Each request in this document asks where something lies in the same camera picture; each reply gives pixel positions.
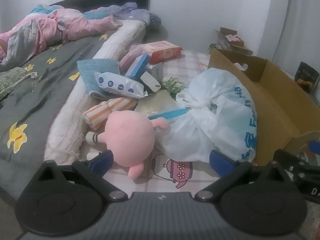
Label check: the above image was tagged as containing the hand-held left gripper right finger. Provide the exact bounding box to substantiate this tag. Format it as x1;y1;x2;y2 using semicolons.
195;150;288;202

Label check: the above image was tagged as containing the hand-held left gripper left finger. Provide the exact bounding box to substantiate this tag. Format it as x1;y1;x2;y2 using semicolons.
35;150;128;202

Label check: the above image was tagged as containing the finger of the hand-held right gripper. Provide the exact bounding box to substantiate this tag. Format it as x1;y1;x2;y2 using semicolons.
273;149;320;178
309;141;320;155

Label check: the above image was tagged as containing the pink plush toy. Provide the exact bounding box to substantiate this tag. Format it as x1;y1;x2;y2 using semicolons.
85;110;170;180

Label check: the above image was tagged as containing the orange white striped cloth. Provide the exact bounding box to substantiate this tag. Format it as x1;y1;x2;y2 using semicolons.
82;97;140;131

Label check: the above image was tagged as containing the large cardboard box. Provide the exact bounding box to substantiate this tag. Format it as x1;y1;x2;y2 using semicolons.
207;49;320;167

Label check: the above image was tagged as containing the pale flat pack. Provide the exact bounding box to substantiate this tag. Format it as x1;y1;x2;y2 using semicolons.
135;90;188;122

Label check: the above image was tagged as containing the blue white wet wipes pack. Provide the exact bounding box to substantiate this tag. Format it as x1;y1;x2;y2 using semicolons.
94;71;150;99

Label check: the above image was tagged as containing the blue quilted towel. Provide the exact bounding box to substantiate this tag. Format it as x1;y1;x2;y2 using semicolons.
76;58;121;101

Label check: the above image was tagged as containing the blue and white carton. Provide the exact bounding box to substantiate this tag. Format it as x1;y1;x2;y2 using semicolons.
124;52;151;78

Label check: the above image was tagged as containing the pale pink soft pack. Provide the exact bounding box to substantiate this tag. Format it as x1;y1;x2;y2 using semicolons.
119;45;146;73

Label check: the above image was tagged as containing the white plastic bag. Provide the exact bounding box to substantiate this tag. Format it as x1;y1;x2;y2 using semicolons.
156;67;258;163

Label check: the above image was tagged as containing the cream fringed mattress pad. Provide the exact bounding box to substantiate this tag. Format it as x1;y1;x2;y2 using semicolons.
44;20;147;166

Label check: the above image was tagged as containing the checked printed mat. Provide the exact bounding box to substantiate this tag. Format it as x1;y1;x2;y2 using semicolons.
77;44;256;198

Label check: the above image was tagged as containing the dark gold canister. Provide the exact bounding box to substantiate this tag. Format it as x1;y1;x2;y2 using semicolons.
294;61;320;95

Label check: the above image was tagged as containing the white box dark edge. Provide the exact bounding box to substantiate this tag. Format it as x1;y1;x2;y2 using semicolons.
139;71;162;93

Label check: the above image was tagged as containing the grey embroidered bedsheet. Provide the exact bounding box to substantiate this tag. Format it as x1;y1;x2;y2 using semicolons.
0;34;125;190

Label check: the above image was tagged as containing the white box printed text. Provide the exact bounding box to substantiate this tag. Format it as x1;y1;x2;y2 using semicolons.
146;61;165;82

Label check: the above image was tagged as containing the pale green clear jar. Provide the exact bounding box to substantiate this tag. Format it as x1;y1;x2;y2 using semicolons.
208;42;226;52

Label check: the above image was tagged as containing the small cardboard box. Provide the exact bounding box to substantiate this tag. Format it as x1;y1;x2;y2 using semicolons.
215;27;253;56

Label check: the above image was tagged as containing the green knitted blanket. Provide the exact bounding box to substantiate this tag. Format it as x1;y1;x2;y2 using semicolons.
0;66;38;101

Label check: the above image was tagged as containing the red pink tissue pack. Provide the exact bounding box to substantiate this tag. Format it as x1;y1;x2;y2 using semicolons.
142;41;183;65

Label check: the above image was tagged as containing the pink grey quilt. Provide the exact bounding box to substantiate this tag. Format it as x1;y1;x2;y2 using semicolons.
0;4;123;65

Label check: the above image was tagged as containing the grey cloth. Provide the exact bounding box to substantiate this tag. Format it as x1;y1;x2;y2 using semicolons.
149;12;162;27

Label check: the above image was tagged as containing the purple cloth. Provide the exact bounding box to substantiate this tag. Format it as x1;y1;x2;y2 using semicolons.
84;2;151;23

